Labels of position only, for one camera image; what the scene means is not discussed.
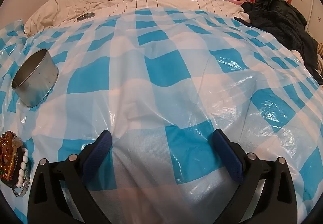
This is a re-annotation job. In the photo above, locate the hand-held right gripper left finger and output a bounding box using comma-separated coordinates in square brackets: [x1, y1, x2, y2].
[27, 130, 113, 224]

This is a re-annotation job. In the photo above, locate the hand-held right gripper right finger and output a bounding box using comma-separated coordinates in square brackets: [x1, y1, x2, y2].
[213, 129, 298, 224]

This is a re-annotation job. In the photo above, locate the white bead bracelet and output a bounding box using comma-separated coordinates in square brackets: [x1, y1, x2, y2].
[15, 147, 29, 189]

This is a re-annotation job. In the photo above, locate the silver bangle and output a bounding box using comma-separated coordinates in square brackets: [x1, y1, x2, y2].
[13, 179, 32, 198]

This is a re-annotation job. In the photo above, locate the amber bead bracelet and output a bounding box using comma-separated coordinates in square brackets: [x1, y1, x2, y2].
[0, 132, 23, 156]

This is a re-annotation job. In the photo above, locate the black woven bracelet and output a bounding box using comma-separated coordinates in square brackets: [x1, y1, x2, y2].
[0, 153, 28, 186]

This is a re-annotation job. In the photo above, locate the round metal tin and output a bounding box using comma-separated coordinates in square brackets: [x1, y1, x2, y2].
[11, 49, 59, 108]

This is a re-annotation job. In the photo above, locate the gold bangle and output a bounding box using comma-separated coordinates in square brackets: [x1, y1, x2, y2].
[0, 148, 18, 179]

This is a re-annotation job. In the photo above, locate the blue white checkered plastic sheet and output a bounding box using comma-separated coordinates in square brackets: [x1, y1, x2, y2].
[0, 8, 323, 224]

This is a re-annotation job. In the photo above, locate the round metal tin lid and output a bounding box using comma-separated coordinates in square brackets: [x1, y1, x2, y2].
[77, 12, 95, 21]

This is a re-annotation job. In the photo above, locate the black clothing pile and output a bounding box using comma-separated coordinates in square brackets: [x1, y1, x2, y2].
[233, 0, 322, 84]

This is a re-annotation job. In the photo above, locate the white striped quilt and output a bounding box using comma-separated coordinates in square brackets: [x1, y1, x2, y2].
[24, 0, 253, 36]

